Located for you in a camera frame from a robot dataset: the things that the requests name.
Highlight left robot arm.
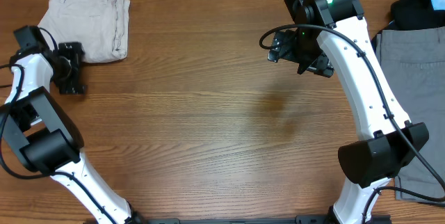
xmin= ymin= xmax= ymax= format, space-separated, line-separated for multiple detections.
xmin=1 ymin=26 xmax=145 ymax=224

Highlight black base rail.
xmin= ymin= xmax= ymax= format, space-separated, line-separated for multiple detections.
xmin=83 ymin=213 xmax=394 ymax=224

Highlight beige shorts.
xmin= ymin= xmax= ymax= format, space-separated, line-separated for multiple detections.
xmin=38 ymin=0 xmax=131 ymax=63

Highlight black garment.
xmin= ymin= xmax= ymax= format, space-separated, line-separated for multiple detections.
xmin=371 ymin=0 xmax=444 ymax=51

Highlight grey shorts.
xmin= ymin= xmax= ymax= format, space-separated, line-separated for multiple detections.
xmin=374 ymin=26 xmax=445 ymax=205

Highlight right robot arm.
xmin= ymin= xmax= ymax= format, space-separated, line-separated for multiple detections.
xmin=267 ymin=0 xmax=429 ymax=223

